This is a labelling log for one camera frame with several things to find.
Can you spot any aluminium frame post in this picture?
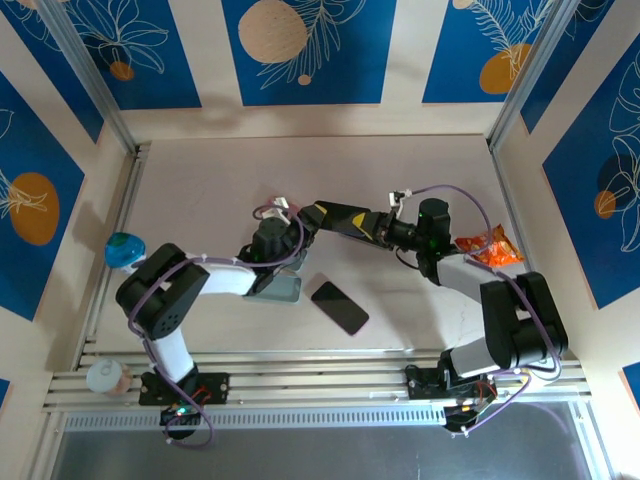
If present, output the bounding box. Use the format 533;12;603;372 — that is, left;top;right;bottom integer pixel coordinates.
35;0;141;154
487;0;586;151

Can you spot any pink can with silver lid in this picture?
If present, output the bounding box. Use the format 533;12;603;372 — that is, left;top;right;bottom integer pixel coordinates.
85;357;134;399

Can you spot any grey metal panel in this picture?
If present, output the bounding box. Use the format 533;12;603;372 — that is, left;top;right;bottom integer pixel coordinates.
47;402;614;480

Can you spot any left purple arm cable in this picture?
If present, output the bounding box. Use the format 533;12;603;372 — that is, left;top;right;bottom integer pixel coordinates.
128;201;307;450

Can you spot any aluminium side rail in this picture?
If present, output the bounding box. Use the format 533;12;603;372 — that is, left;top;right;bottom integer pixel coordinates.
487;139;564;359
72;142;153;371

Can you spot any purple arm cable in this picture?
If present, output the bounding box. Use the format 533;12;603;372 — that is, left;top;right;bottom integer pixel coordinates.
409;184;574;441
128;201;307;450

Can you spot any orange snack bag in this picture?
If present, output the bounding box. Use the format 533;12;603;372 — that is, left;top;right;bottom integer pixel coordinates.
453;223;525;275

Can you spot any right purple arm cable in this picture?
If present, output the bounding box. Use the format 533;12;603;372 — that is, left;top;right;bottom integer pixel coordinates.
409;184;574;441

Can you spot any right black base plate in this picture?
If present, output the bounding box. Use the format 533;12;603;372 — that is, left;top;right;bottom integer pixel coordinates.
404;366;497;401

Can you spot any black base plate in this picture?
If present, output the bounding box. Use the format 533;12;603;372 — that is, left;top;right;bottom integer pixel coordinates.
138;372;231;407
404;366;497;401

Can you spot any black phone in pink case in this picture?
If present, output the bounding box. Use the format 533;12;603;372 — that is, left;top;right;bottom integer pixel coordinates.
310;280;371;337

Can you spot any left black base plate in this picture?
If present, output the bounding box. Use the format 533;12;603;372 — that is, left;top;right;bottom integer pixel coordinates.
138;372;231;407

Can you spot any light blue phone case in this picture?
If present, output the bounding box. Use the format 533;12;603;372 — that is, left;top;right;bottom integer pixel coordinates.
243;272;304;305

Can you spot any aluminium slotted rail bed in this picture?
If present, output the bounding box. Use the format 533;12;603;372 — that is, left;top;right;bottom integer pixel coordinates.
42;349;594;414

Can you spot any perforated metal cable duct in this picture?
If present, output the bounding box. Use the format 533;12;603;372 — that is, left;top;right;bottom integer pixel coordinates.
63;407;447;432

